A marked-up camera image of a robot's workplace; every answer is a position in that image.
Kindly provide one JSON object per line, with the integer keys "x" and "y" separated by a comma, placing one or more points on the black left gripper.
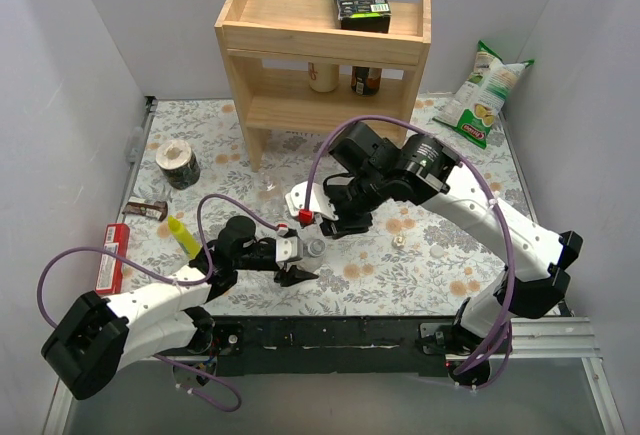
{"x": 288, "y": 271}

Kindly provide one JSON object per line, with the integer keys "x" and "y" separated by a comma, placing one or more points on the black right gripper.
{"x": 342, "y": 225}

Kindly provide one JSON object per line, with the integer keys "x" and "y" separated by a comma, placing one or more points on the clear Pocari Sweat bottle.
{"x": 314, "y": 255}

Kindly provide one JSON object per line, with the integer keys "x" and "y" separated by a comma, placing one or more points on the white bottle cap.
{"x": 437, "y": 251}

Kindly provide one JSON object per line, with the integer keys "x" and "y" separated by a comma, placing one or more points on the clear red-label water bottle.
{"x": 271, "y": 197}

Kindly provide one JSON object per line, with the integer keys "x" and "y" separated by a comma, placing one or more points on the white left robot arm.
{"x": 98, "y": 336}

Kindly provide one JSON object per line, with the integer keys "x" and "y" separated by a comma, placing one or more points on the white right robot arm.
{"x": 427, "y": 173}

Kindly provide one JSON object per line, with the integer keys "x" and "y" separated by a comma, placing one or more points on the small metallic bottle cap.
{"x": 399, "y": 241}

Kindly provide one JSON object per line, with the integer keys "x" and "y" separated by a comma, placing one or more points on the yellow-green glue bottle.
{"x": 187, "y": 241}

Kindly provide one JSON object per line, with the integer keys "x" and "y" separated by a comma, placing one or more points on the cream bottle on shelf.
{"x": 322, "y": 77}

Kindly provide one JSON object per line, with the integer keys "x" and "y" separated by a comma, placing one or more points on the dark jar on shelf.
{"x": 365, "y": 81}

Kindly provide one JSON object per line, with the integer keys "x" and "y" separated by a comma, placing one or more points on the tape roll with black band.
{"x": 178, "y": 163}

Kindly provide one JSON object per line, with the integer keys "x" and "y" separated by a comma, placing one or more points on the light wooden shelf unit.
{"x": 250, "y": 32}

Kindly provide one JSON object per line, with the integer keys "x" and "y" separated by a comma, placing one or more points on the brown chocolate bar wrapper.
{"x": 156, "y": 210}

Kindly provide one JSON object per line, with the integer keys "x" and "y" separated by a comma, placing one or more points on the green chips bag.
{"x": 475, "y": 107}

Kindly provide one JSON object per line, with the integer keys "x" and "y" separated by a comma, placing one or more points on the red rectangular box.
{"x": 110, "y": 273}

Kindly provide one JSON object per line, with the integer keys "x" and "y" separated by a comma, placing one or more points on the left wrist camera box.
{"x": 289, "y": 249}

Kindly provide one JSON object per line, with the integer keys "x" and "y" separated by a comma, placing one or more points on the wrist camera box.
{"x": 307, "y": 200}
{"x": 289, "y": 249}

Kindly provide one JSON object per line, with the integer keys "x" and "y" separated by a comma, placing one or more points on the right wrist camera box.
{"x": 307, "y": 200}

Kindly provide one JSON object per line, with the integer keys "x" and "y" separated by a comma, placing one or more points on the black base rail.
{"x": 260, "y": 345}

